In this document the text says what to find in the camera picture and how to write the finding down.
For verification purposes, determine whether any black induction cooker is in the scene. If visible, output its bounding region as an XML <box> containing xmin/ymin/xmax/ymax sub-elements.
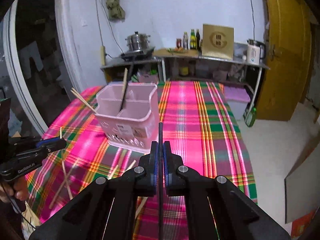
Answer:
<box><xmin>120</xmin><ymin>47</ymin><xmax>155</xmax><ymax>62</ymax></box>

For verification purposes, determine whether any white power strip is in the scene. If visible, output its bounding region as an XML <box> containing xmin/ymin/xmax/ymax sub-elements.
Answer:
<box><xmin>100</xmin><ymin>46</ymin><xmax>106</xmax><ymax>66</ymax></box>

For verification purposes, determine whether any steel steamer pot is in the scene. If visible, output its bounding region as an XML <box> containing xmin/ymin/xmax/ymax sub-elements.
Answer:
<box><xmin>125</xmin><ymin>31</ymin><xmax>151</xmax><ymax>51</ymax></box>

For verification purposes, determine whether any metal kitchen counter shelf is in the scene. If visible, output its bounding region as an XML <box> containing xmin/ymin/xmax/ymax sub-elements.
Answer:
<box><xmin>100</xmin><ymin>49</ymin><xmax>269</xmax><ymax>107</ymax></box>

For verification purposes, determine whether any pink plastic utensil basket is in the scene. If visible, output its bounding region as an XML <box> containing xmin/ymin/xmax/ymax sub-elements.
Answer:
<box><xmin>95</xmin><ymin>83</ymin><xmax>159</xmax><ymax>153</ymax></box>

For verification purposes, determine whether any left hand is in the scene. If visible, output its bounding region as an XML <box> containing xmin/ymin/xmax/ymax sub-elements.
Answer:
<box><xmin>0</xmin><ymin>177</ymin><xmax>28</xmax><ymax>203</ymax></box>

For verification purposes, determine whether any dark sauce bottle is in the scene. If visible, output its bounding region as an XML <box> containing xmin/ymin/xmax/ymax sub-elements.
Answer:
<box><xmin>196</xmin><ymin>29</ymin><xmax>201</xmax><ymax>51</ymax></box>

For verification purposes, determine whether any wooden chopstick in basket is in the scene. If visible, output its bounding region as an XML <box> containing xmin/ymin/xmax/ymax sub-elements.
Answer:
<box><xmin>121</xmin><ymin>68</ymin><xmax>128</xmax><ymax>99</ymax></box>
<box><xmin>70</xmin><ymin>87</ymin><xmax>98</xmax><ymax>114</ymax></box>

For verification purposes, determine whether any purple storage box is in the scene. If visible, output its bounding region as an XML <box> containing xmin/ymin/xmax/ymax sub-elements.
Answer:
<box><xmin>224</xmin><ymin>86</ymin><xmax>251</xmax><ymax>120</ymax></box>

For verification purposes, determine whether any clear white bottle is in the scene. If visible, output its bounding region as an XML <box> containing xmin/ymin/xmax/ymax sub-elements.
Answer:
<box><xmin>182</xmin><ymin>31</ymin><xmax>189</xmax><ymax>50</ymax></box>

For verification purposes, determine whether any green glass bottle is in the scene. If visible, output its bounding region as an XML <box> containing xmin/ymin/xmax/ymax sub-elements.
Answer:
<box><xmin>245</xmin><ymin>107</ymin><xmax>257</xmax><ymax>127</ymax></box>

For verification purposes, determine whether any white electric kettle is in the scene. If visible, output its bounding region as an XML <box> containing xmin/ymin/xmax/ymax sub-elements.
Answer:
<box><xmin>246</xmin><ymin>39</ymin><xmax>266</xmax><ymax>65</ymax></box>

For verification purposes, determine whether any gold cardboard box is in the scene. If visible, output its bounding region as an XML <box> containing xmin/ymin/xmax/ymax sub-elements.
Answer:
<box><xmin>202</xmin><ymin>24</ymin><xmax>234</xmax><ymax>60</ymax></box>

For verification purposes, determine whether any green soy sauce bottle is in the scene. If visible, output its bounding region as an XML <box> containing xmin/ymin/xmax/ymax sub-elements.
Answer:
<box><xmin>189</xmin><ymin>29</ymin><xmax>196</xmax><ymax>49</ymax></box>

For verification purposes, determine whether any wooden cutting board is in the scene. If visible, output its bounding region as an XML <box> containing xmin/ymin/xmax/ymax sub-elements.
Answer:
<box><xmin>153</xmin><ymin>48</ymin><xmax>199</xmax><ymax>57</ymax></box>

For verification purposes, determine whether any green hanging cloth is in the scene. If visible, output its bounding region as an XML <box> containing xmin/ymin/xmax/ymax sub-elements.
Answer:
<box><xmin>98</xmin><ymin>0</ymin><xmax>126</xmax><ymax>22</ymax></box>

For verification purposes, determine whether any yellow wooden door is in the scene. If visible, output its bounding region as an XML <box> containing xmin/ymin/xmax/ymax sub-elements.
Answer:
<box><xmin>257</xmin><ymin>0</ymin><xmax>312</xmax><ymax>121</ymax></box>

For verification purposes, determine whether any red sauce jar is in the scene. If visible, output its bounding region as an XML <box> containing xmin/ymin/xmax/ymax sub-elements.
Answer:
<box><xmin>176</xmin><ymin>38</ymin><xmax>182</xmax><ymax>48</ymax></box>

